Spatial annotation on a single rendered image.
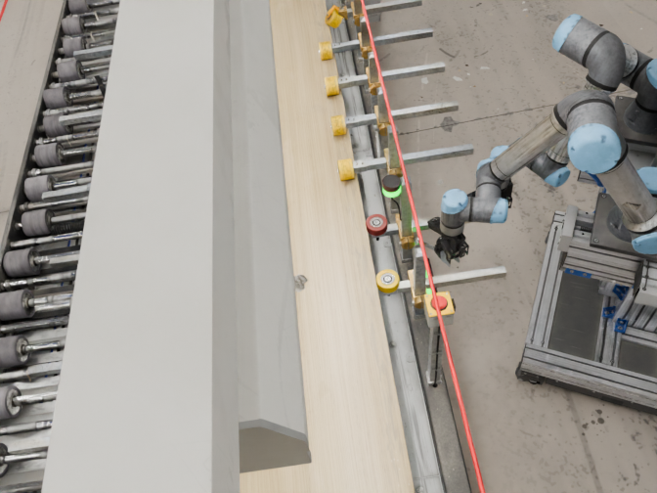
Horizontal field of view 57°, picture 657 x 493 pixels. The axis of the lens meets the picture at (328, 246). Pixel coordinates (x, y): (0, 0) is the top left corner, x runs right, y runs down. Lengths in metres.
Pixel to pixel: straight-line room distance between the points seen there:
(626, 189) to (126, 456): 1.61
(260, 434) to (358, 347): 1.65
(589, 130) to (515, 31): 3.06
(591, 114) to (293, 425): 1.38
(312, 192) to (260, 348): 2.03
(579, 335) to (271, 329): 2.56
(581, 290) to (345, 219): 1.23
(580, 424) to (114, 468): 2.75
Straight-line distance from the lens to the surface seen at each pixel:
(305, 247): 2.23
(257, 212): 0.43
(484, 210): 1.85
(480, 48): 4.47
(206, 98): 0.39
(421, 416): 2.21
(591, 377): 2.79
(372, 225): 2.25
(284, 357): 0.39
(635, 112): 2.47
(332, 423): 1.92
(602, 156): 1.63
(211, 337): 0.28
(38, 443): 2.26
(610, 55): 2.00
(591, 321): 2.94
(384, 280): 2.12
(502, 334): 3.06
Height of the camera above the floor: 2.70
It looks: 54 degrees down
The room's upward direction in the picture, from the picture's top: 11 degrees counter-clockwise
